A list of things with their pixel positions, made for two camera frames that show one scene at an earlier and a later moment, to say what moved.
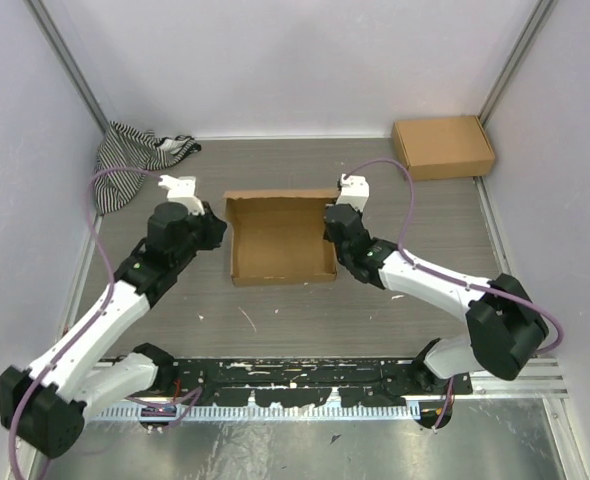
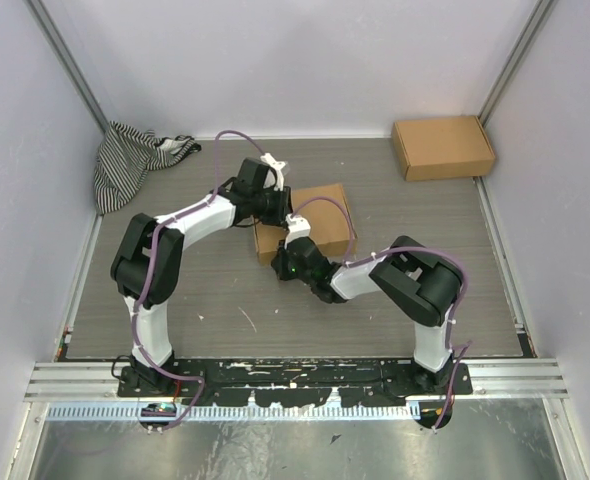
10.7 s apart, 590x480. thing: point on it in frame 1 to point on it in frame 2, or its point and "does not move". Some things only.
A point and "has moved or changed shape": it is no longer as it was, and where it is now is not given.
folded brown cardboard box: x=443 y=147 does not move
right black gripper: x=326 y=235 to x=280 y=263
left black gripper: x=214 y=225 to x=285 y=203
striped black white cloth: x=124 y=147 does not move
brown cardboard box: x=278 y=235 has moved or changed shape
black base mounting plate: x=353 y=382 does not move
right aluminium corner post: x=519 y=53 does not move
